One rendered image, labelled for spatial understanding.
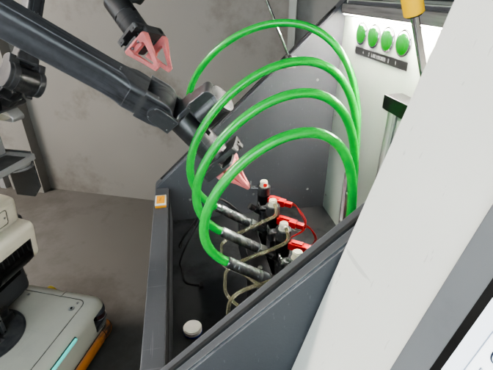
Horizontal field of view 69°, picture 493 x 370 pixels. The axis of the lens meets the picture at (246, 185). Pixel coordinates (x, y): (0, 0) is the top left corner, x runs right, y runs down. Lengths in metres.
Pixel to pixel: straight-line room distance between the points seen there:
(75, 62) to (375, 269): 0.56
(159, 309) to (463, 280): 0.54
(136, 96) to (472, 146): 0.53
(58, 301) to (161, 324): 1.17
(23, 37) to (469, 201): 0.64
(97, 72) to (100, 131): 2.22
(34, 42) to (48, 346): 1.23
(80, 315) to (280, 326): 1.32
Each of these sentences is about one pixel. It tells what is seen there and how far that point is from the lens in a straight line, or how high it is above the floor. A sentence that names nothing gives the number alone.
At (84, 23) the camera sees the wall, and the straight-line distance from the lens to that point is 2.72.
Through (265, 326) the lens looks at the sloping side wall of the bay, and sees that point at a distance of 0.50.
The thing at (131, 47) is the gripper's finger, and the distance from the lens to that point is 0.89.
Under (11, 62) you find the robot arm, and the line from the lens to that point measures 1.25.
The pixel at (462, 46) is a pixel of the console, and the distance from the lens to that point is 0.36.
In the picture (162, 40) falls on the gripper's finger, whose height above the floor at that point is 1.37.
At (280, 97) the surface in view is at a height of 1.34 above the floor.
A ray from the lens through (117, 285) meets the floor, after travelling 2.24.
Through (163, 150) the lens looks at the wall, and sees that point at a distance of 2.70.
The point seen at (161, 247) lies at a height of 0.95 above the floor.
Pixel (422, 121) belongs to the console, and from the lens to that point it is 0.37.
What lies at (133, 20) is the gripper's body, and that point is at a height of 1.41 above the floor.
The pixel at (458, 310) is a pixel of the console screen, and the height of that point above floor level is 1.27.
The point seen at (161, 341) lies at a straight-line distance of 0.68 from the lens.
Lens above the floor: 1.47
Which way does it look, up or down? 29 degrees down
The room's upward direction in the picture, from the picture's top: straight up
